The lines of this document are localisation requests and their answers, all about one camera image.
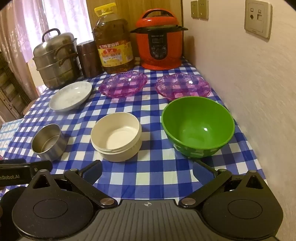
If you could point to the green plastic bowl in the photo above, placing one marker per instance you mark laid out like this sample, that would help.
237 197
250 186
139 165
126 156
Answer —
198 129

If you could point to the blue white checkered tablecloth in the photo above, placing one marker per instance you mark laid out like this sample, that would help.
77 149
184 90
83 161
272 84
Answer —
143 111

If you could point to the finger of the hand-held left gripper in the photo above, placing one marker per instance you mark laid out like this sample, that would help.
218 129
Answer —
39 166

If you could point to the brown metal canister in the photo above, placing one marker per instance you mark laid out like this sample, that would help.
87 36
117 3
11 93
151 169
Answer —
89 60

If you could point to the small stainless steel bowl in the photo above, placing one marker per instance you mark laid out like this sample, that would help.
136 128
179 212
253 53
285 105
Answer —
49 143

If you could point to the large beige wall socket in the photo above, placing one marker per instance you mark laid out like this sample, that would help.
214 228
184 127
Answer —
257 18

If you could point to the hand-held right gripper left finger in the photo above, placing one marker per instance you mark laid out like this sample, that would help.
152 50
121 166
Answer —
93 172

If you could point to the stainless steel steamer pot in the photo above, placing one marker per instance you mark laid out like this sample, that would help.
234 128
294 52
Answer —
55 62

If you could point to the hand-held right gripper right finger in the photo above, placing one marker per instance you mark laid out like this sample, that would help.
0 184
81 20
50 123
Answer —
200 170

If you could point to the dark folding rack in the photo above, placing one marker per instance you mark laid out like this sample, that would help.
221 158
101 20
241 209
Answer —
11 92

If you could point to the red electric pressure cooker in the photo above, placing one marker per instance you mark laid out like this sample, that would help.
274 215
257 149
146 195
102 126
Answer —
159 53

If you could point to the white ceramic plate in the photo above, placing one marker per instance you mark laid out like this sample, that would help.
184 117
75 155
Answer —
69 97

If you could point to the large cooking oil bottle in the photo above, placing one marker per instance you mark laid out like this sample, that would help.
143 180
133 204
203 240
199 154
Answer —
113 46

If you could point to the purple glass plate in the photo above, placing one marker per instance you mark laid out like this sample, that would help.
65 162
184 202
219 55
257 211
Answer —
122 84
182 84

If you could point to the sheer pink curtain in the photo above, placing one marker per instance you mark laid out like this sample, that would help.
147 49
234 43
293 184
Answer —
23 23

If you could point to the wooden cabinet panel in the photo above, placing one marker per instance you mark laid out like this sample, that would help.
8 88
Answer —
131 9

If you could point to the cream plastic bowl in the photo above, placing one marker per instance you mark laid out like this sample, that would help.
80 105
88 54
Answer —
115 139

